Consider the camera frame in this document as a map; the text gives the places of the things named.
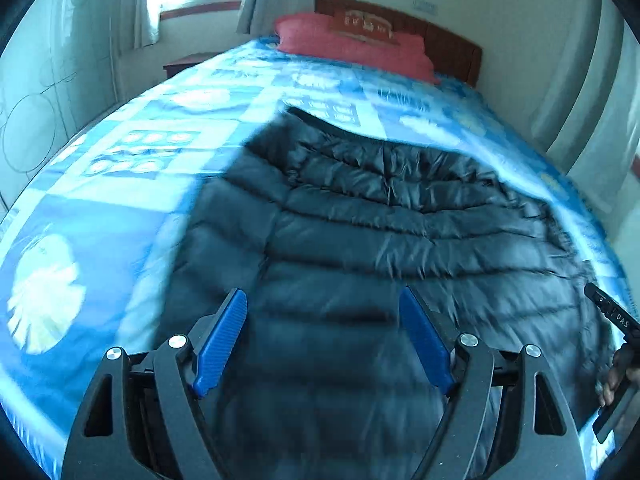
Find red pillow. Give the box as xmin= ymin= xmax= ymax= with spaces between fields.
xmin=274 ymin=13 xmax=438 ymax=84

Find glass wardrobe door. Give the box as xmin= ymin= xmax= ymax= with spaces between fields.
xmin=1 ymin=0 xmax=117 ymax=211

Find grey right side curtain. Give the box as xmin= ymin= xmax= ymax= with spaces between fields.
xmin=530 ymin=0 xmax=639 ymax=214

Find small embroidered brown cushion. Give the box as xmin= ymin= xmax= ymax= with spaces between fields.
xmin=330 ymin=10 xmax=399 ymax=46

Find wooden nightstand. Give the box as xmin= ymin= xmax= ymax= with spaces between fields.
xmin=163 ymin=52 xmax=219 ymax=79

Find dark wooden headboard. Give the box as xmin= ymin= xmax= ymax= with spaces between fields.
xmin=314 ymin=0 xmax=483 ymax=88

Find person's right hand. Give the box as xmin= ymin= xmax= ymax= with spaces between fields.
xmin=598 ymin=344 xmax=639 ymax=408

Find black puffer jacket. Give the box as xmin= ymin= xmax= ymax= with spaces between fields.
xmin=155 ymin=107 xmax=610 ymax=479

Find blue patterned bed blanket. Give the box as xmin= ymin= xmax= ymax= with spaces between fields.
xmin=1 ymin=37 xmax=629 ymax=478

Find white window curtain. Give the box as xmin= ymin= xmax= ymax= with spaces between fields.
xmin=132 ymin=0 xmax=162 ymax=50

